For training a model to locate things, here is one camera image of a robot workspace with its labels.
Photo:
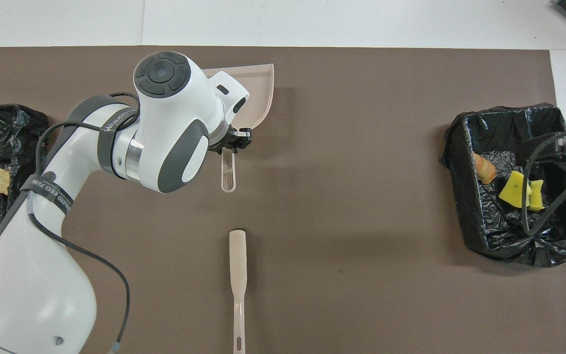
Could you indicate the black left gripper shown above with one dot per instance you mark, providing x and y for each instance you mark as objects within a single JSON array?
[{"x": 224, "y": 141}]

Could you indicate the beige plastic dustpan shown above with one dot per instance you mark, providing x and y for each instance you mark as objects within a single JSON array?
[{"x": 258, "y": 93}]

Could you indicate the beige hand brush black bristles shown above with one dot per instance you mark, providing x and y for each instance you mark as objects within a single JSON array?
[{"x": 238, "y": 265}]

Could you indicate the beige orange bread chunk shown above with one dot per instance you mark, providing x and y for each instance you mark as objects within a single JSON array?
[{"x": 485, "y": 169}]

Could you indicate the yellow and green sponge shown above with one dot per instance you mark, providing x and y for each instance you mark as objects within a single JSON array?
[{"x": 513, "y": 191}]

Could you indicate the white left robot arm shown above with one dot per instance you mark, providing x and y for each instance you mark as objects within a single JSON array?
[{"x": 175, "y": 123}]

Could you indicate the bin wrapped in black bag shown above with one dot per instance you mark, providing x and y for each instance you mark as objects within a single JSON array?
[{"x": 3, "y": 128}]

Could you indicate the open bin with black bag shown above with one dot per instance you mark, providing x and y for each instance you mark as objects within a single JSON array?
[{"x": 489, "y": 231}]

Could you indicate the brown table mat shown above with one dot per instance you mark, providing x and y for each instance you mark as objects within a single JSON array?
[{"x": 361, "y": 295}]

